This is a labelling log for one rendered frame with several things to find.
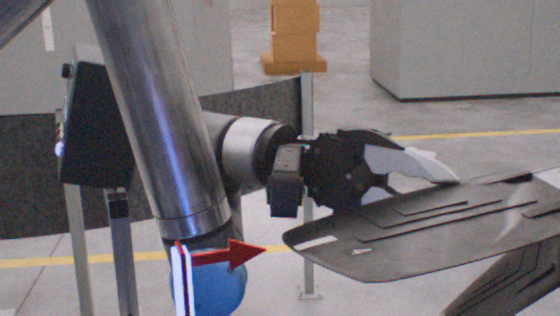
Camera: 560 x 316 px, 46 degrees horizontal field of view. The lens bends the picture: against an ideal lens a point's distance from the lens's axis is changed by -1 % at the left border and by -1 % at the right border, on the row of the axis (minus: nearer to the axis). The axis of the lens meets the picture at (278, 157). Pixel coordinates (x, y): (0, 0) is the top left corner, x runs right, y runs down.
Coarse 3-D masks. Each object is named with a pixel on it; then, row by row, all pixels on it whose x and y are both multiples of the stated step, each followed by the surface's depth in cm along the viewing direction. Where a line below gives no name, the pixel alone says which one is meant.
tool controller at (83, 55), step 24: (72, 48) 119; (96, 48) 116; (72, 72) 103; (96, 72) 97; (72, 96) 97; (96, 96) 98; (72, 120) 98; (96, 120) 99; (120, 120) 100; (72, 144) 99; (96, 144) 100; (120, 144) 101; (72, 168) 100; (96, 168) 101; (120, 168) 102
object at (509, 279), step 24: (552, 240) 70; (504, 264) 76; (528, 264) 71; (552, 264) 66; (480, 288) 77; (504, 288) 72; (528, 288) 68; (552, 288) 65; (456, 312) 78; (480, 312) 73; (504, 312) 69
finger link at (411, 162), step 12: (372, 156) 63; (384, 156) 62; (396, 156) 62; (408, 156) 61; (420, 156) 61; (432, 156) 63; (372, 168) 63; (384, 168) 63; (396, 168) 62; (408, 168) 61; (420, 168) 60; (432, 168) 60; (444, 168) 60; (432, 180) 60; (444, 180) 60; (456, 180) 60
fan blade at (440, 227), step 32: (416, 192) 60; (448, 192) 57; (480, 192) 56; (512, 192) 55; (544, 192) 55; (320, 224) 58; (352, 224) 55; (384, 224) 52; (416, 224) 52; (448, 224) 51; (480, 224) 51; (512, 224) 50; (544, 224) 50; (320, 256) 48; (384, 256) 46; (416, 256) 46; (448, 256) 45; (480, 256) 46
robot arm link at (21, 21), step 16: (0, 0) 69; (16, 0) 69; (32, 0) 70; (48, 0) 72; (0, 16) 70; (16, 16) 71; (32, 16) 72; (0, 32) 71; (16, 32) 73; (0, 48) 74
